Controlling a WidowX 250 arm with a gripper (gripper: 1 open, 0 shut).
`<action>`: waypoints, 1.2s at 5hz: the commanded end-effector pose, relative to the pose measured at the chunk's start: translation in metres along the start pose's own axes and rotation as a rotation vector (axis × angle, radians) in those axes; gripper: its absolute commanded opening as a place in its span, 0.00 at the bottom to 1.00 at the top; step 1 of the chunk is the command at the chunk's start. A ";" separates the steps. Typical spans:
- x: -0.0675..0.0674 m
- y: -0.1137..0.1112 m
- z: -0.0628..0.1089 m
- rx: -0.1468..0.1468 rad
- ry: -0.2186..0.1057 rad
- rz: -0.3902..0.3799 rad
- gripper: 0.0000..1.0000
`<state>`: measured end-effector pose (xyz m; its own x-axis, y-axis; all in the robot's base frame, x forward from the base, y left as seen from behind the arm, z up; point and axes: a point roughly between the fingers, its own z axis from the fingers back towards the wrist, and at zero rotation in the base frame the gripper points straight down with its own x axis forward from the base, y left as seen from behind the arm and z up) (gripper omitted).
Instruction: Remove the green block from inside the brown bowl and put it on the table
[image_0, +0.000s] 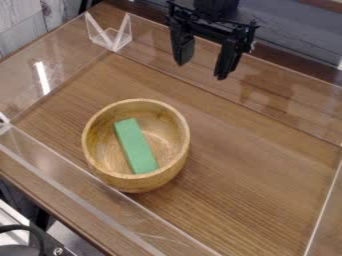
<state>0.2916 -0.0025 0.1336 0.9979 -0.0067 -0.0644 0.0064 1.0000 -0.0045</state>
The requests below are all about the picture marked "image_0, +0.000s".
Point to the black metal bracket with bolt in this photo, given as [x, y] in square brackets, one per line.
[54, 247]

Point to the clear acrylic tray wall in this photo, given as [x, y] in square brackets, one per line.
[122, 228]

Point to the brown wooden bowl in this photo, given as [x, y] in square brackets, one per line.
[167, 133]

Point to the clear acrylic corner bracket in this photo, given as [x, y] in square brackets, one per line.
[110, 38]

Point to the green rectangular block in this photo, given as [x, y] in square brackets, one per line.
[135, 146]

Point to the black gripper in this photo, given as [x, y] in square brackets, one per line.
[209, 19]

